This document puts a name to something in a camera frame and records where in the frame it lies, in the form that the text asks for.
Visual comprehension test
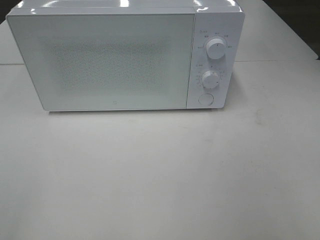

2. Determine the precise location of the white microwave oven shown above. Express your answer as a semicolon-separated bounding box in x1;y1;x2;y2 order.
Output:
6;0;245;111

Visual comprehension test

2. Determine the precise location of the white microwave door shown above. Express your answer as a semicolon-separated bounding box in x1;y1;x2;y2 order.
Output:
8;14;194;111

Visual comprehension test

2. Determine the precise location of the white timer knob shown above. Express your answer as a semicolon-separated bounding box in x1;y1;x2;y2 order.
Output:
201;70;221;89

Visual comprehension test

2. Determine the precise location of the white upper power knob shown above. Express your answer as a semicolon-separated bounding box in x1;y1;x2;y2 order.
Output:
204;35;228;60

